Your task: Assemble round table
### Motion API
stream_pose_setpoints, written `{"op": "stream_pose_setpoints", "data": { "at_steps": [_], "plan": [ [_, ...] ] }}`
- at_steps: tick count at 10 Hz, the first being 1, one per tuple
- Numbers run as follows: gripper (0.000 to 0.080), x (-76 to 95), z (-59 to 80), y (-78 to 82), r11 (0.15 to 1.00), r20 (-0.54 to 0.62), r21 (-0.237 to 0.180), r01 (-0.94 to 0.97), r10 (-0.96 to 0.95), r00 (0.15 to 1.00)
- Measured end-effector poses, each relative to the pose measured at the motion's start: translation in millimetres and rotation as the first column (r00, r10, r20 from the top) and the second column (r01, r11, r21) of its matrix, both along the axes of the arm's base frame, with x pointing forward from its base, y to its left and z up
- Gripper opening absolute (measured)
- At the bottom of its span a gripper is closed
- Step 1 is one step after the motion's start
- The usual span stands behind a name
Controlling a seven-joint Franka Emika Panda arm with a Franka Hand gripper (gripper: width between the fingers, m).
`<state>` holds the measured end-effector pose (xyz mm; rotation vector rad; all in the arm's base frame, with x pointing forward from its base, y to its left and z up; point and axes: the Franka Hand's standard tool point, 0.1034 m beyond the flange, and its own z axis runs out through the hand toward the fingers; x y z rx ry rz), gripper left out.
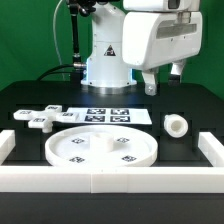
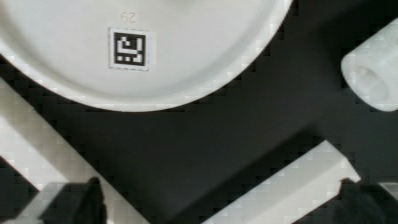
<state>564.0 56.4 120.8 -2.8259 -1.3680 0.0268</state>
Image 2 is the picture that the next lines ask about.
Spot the white fence rail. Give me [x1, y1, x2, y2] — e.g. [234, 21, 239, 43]
[0, 78, 149, 224]
[202, 141, 360, 224]

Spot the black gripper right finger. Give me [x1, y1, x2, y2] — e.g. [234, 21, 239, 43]
[337, 179, 398, 224]

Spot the white round table top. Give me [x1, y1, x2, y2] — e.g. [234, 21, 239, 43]
[0, 0, 293, 112]

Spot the white right fence rail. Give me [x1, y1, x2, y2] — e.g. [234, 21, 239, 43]
[202, 141, 360, 224]

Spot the white front fence rail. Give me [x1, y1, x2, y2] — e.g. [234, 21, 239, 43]
[0, 78, 149, 224]

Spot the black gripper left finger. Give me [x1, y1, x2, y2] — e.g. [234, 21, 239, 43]
[39, 177, 106, 224]

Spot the white cylindrical table leg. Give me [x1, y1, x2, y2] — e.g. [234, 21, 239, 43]
[341, 18, 398, 112]

